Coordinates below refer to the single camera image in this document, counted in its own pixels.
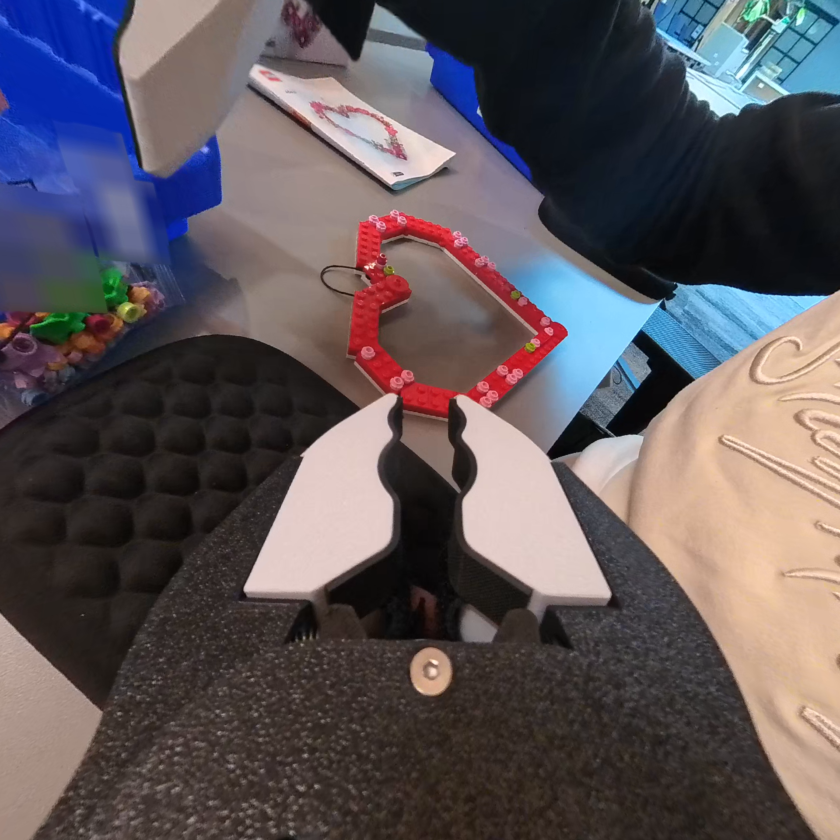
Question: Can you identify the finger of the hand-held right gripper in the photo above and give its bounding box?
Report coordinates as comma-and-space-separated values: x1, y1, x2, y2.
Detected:
117, 0, 284, 179

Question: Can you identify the bag of colourful brick pieces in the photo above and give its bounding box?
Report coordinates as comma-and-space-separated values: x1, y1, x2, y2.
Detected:
0, 262, 186, 409

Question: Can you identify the printed cardboard box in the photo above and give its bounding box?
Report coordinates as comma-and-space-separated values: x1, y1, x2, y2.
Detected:
266, 0, 353, 67

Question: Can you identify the blue plastic bin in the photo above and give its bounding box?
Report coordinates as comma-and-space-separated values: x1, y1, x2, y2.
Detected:
425, 42, 534, 182
0, 0, 223, 241

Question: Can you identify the black framed glass partition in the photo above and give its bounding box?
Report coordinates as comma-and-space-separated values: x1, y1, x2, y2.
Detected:
655, 0, 840, 96

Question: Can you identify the white instruction booklet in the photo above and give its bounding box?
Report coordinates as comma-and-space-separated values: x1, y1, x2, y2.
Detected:
248, 64, 456, 192

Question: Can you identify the person's right forearm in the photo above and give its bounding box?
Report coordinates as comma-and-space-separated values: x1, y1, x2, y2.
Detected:
307, 0, 840, 303

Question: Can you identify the black string loop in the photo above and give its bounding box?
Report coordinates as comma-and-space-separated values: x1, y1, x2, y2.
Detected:
319, 264, 370, 294

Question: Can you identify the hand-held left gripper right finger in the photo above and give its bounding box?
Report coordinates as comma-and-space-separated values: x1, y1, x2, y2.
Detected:
448, 394, 614, 613

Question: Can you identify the black foam mat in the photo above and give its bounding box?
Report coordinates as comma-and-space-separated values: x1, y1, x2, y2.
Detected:
0, 335, 359, 707

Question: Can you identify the person's cream sweater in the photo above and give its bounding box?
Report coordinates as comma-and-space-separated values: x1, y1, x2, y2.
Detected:
570, 295, 840, 840

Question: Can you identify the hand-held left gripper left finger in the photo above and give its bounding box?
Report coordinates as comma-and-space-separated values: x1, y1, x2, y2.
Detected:
243, 392, 404, 605

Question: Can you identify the red brick heart frame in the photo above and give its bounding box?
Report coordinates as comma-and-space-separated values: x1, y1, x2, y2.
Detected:
346, 210, 568, 417

